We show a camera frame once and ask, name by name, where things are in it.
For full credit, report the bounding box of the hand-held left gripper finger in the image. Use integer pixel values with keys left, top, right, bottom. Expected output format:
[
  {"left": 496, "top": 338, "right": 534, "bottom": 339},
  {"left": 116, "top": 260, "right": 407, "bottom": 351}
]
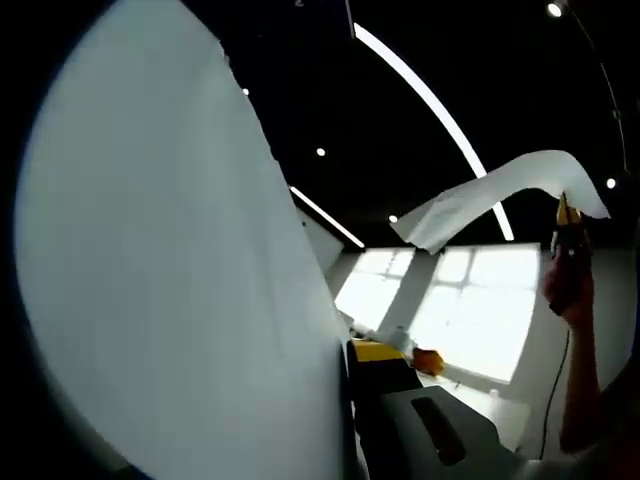
[{"left": 346, "top": 338, "right": 544, "bottom": 480}]

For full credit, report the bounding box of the single curled white paper sheet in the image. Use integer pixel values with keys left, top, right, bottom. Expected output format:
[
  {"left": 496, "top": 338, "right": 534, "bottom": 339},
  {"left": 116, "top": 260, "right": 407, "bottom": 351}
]
[{"left": 389, "top": 149, "right": 612, "bottom": 255}]

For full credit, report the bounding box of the stack of white printing papers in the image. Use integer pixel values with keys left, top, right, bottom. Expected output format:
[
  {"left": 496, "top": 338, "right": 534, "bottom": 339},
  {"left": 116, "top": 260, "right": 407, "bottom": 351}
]
[{"left": 13, "top": 0, "right": 362, "bottom": 480}]

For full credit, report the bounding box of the person's right hand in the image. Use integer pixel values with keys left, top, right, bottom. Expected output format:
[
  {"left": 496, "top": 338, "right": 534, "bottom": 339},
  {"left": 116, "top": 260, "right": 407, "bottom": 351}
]
[{"left": 542, "top": 252, "right": 597, "bottom": 329}]

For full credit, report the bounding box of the orange bag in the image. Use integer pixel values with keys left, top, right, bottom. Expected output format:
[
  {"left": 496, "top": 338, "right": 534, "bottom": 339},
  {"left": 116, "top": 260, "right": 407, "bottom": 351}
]
[{"left": 411, "top": 347, "right": 446, "bottom": 376}]

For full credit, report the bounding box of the white plastic bottle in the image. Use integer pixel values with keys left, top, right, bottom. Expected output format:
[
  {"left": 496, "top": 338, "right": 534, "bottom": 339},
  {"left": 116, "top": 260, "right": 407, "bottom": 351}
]
[{"left": 388, "top": 323, "right": 412, "bottom": 351}]

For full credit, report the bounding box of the large bright window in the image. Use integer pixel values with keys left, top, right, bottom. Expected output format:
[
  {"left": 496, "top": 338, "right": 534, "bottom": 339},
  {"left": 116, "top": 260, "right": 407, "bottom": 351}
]
[{"left": 407, "top": 244, "right": 542, "bottom": 385}]

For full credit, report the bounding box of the small bright window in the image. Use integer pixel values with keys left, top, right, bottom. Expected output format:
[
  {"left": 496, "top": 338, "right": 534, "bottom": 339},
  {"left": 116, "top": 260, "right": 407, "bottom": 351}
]
[{"left": 333, "top": 248, "right": 416, "bottom": 335}]

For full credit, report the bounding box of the long ceiling light strip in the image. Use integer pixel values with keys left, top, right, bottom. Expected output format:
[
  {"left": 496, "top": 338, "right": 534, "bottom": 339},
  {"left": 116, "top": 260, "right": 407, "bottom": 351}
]
[{"left": 353, "top": 22, "right": 516, "bottom": 242}]

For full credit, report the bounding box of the thin ceiling light strip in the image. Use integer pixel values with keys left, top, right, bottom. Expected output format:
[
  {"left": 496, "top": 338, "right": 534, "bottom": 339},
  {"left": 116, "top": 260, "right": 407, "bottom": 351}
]
[{"left": 289, "top": 185, "right": 366, "bottom": 250}]

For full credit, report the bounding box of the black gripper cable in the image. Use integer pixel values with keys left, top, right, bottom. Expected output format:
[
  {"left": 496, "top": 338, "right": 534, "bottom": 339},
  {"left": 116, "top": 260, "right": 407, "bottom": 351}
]
[{"left": 538, "top": 324, "right": 572, "bottom": 460}]

